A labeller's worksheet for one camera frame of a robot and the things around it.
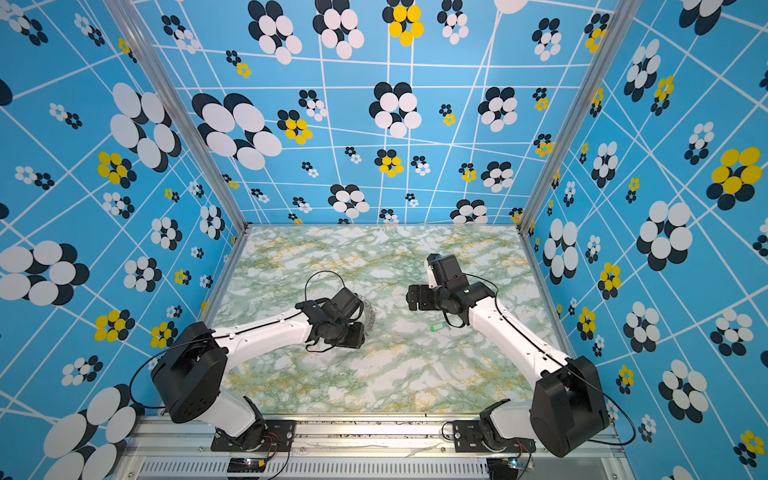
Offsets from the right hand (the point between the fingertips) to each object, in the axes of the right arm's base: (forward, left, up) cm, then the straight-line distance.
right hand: (425, 295), depth 84 cm
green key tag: (-3, -5, -14) cm, 15 cm away
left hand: (-9, +17, -9) cm, 21 cm away
